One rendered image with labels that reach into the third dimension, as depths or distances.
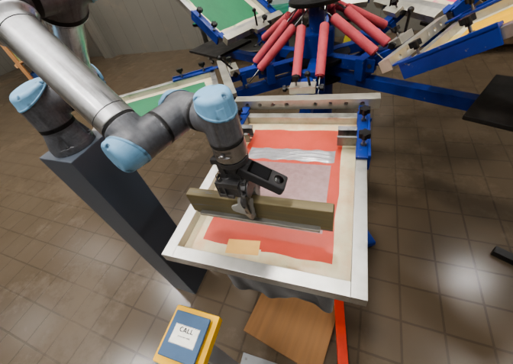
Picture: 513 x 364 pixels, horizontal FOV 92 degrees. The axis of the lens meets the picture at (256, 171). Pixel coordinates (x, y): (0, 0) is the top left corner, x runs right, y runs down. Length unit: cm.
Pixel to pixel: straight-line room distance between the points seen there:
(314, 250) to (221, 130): 46
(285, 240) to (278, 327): 95
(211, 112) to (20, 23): 36
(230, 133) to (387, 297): 149
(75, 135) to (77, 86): 53
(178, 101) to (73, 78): 18
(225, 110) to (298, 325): 140
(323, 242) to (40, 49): 77
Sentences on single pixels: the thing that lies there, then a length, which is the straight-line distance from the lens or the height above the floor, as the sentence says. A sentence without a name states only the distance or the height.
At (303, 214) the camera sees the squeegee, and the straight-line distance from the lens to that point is 63.
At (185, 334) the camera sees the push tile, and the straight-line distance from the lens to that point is 75.
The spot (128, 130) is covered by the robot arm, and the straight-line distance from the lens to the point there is 50.
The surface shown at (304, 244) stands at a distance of 78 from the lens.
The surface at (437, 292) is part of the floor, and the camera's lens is 188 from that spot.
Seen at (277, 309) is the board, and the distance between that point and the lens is 170.
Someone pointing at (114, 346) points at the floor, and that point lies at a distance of 206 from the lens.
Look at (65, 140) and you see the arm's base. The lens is 108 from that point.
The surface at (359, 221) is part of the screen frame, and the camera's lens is 79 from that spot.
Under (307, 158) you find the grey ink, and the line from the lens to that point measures 101.
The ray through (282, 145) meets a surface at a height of 96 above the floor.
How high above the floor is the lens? 164
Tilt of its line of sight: 43 degrees down
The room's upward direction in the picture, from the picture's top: 15 degrees counter-clockwise
